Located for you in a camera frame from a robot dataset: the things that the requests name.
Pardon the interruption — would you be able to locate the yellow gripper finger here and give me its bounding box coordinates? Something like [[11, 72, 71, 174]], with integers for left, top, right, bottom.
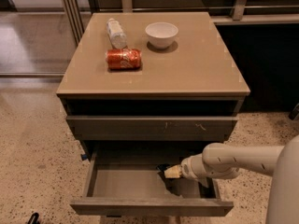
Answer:
[[164, 164, 182, 179]]

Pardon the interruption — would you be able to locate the dark blue rxbar wrapper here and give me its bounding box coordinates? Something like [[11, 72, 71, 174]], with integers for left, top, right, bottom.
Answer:
[[156, 163, 170, 173]]

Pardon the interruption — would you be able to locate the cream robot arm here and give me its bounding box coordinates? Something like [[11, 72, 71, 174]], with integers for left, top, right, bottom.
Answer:
[[164, 136, 299, 224]]

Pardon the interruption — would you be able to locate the open middle drawer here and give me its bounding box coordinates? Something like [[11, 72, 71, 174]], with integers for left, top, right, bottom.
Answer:
[[70, 148, 234, 217]]

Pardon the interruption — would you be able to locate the grey drawer cabinet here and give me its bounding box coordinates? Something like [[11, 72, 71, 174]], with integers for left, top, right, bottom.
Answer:
[[55, 11, 251, 224]]

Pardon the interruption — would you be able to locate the blue cabinet side knob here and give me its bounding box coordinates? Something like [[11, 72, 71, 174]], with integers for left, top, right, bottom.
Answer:
[[80, 154, 88, 161]]

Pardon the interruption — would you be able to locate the orange soda can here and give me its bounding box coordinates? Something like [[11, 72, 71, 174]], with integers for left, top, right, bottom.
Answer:
[[106, 49, 141, 70]]

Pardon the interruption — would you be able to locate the white ceramic bowl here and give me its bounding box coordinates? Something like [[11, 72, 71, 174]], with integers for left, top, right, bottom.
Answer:
[[145, 22, 178, 49]]

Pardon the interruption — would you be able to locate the black object at floor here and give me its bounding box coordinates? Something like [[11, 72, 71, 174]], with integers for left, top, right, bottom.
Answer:
[[27, 213, 40, 224]]

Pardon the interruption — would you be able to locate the clear plastic water bottle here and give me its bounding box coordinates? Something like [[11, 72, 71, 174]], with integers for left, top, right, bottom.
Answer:
[[107, 19, 127, 49]]

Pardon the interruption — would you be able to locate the metal railing frame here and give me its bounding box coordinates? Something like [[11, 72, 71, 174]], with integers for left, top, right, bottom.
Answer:
[[85, 0, 299, 40]]

